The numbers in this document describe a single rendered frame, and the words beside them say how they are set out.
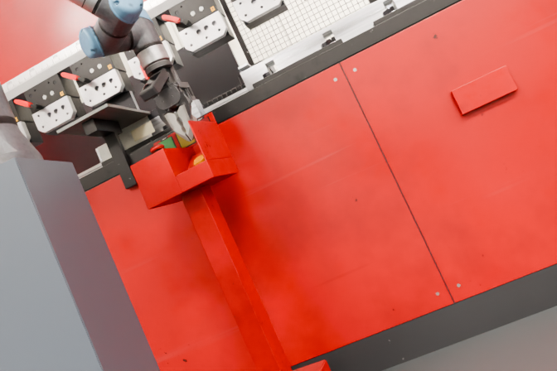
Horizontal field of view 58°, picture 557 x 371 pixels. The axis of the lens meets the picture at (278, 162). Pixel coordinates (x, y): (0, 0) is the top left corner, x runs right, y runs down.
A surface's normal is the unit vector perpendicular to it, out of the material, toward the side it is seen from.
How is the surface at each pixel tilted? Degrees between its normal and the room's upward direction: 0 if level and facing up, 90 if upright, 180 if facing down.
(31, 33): 90
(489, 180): 90
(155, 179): 90
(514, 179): 90
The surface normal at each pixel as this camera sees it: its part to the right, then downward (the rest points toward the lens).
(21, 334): -0.10, -0.04
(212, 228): -0.30, 0.05
